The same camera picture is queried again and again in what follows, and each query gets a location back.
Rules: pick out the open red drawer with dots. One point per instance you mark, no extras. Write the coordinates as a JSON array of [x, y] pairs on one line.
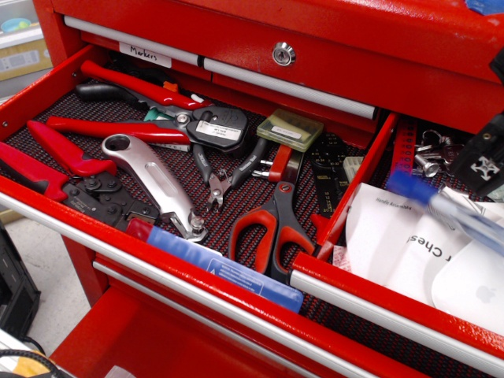
[[439, 331], [192, 321]]

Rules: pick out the blue dry erase marker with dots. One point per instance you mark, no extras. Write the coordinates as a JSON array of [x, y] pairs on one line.
[[476, 226]]

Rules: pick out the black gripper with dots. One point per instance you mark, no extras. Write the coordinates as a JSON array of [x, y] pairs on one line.
[[479, 165]]

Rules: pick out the silver keys bunch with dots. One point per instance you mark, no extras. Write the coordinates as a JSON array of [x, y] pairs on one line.
[[435, 154]]

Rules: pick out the red handled crimping tool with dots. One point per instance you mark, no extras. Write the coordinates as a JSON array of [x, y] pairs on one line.
[[89, 185]]

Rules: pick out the left open red drawer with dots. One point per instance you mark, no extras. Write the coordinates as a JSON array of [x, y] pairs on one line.
[[192, 321]]

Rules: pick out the clear plastic bag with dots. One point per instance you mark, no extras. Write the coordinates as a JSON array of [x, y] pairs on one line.
[[497, 195]]

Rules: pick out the red screwdriver bit holder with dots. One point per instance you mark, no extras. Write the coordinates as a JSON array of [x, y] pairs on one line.
[[278, 167]]

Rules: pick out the red and black scissors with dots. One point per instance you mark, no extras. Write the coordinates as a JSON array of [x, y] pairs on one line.
[[282, 227]]

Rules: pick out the small grey flush cutters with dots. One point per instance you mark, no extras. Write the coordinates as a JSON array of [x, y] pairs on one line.
[[218, 188]]

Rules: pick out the white markers label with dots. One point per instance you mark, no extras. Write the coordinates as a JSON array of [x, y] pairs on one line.
[[146, 55]]

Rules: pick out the black wire stripper gauge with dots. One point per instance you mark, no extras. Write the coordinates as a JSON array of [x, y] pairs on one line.
[[326, 156]]

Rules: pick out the red drill bit holder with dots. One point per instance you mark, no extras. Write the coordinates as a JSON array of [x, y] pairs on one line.
[[404, 146]]

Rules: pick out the silver chest lock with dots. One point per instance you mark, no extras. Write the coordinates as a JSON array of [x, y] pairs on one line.
[[283, 54]]

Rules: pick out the blue tape on chest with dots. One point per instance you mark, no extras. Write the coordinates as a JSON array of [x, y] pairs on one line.
[[486, 7]]

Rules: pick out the red metal tool chest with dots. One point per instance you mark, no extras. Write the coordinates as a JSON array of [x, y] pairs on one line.
[[356, 61]]

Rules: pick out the white apple mouse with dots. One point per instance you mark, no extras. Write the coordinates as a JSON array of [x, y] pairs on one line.
[[470, 287]]

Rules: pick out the right open red drawer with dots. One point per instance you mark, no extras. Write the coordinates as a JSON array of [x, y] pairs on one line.
[[439, 331]]

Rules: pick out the black crate on floor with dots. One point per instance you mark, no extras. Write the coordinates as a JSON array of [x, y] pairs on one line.
[[19, 294]]

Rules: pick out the blue plastic blade pack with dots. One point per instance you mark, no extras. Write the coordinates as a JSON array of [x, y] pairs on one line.
[[218, 265]]

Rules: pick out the white plastic connector block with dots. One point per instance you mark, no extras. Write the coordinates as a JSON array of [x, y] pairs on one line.
[[351, 165]]

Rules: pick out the red and black snips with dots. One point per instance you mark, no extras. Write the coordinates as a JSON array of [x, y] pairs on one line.
[[154, 96]]

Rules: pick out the white instruction paper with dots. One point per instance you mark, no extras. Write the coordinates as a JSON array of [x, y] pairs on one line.
[[391, 242]]

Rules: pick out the clear green plastic case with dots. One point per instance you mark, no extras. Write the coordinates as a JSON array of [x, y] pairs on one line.
[[290, 129]]

